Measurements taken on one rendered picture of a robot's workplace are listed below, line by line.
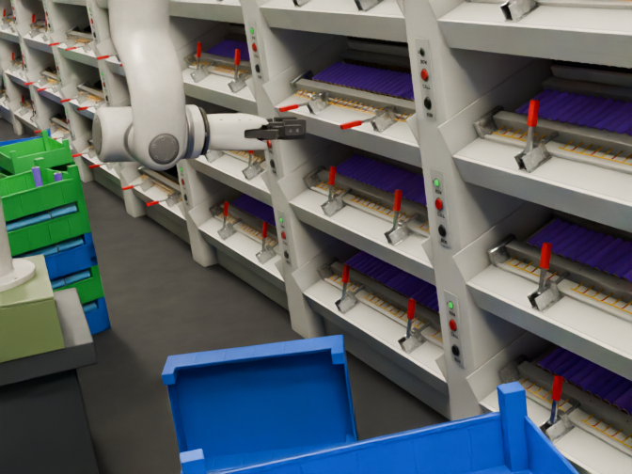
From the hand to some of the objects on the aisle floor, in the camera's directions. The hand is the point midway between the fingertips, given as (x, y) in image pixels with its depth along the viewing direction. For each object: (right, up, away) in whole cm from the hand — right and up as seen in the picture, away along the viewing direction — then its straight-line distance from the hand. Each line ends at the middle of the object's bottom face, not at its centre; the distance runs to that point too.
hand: (289, 128), depth 187 cm
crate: (-62, -42, +86) cm, 114 cm away
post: (+10, -37, +68) cm, 78 cm away
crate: (-3, -56, +10) cm, 57 cm away
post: (-19, -22, +130) cm, 134 cm away
